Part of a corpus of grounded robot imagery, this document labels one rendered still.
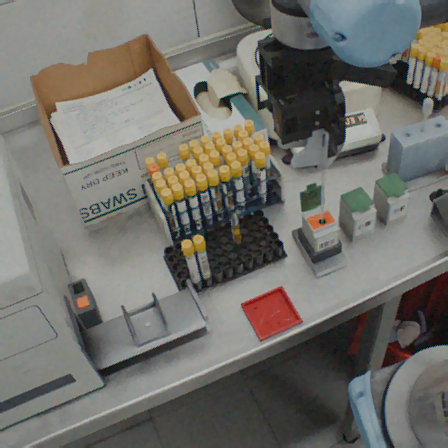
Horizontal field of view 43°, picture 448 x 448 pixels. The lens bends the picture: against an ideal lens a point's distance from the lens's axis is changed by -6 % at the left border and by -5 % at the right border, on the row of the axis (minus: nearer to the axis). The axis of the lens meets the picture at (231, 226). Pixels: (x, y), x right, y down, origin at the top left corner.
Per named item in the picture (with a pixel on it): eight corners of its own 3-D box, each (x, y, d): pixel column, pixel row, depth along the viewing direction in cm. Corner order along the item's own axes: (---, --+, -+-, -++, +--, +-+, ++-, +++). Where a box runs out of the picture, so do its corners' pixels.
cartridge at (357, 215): (352, 242, 93) (355, 215, 87) (337, 221, 95) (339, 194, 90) (373, 232, 93) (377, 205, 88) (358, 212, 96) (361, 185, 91)
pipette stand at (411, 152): (400, 194, 98) (408, 152, 90) (381, 167, 102) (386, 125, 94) (449, 177, 99) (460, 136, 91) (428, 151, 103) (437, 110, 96)
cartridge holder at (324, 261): (316, 278, 89) (317, 265, 86) (291, 235, 94) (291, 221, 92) (347, 265, 90) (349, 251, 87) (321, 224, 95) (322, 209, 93)
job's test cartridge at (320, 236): (314, 261, 89) (315, 235, 84) (301, 238, 92) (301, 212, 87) (338, 251, 90) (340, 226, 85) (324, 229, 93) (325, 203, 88)
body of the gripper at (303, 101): (256, 112, 71) (249, 29, 61) (319, 92, 72) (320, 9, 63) (283, 151, 66) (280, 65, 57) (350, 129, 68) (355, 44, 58)
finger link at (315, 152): (285, 180, 76) (283, 126, 69) (326, 166, 77) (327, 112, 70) (296, 197, 74) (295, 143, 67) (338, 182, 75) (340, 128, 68)
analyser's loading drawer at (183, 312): (77, 383, 79) (65, 368, 75) (65, 345, 83) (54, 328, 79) (211, 328, 83) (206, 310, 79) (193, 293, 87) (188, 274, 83)
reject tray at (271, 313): (260, 342, 83) (260, 339, 83) (240, 306, 87) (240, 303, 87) (303, 322, 85) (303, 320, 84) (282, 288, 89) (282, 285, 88)
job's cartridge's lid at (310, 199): (300, 190, 84) (298, 187, 84) (302, 214, 87) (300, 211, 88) (324, 181, 85) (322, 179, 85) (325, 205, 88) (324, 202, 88)
